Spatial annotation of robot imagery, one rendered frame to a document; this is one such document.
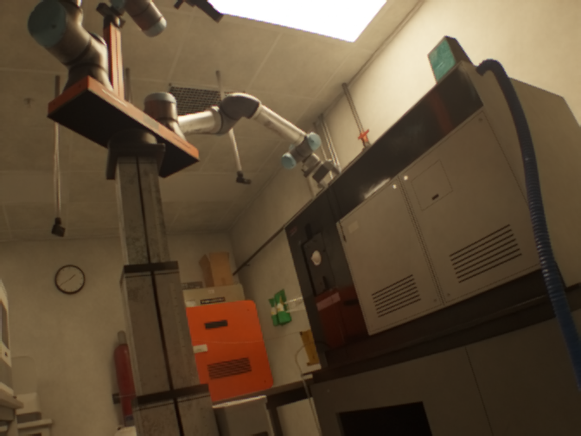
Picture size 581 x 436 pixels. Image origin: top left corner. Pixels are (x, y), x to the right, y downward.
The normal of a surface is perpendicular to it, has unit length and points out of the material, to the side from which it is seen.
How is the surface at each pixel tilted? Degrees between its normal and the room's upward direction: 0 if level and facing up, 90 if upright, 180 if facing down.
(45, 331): 90
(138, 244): 90
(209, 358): 90
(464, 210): 90
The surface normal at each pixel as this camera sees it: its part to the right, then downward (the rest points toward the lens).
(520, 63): -0.85, 0.04
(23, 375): 0.49, -0.17
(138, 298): 0.43, -0.42
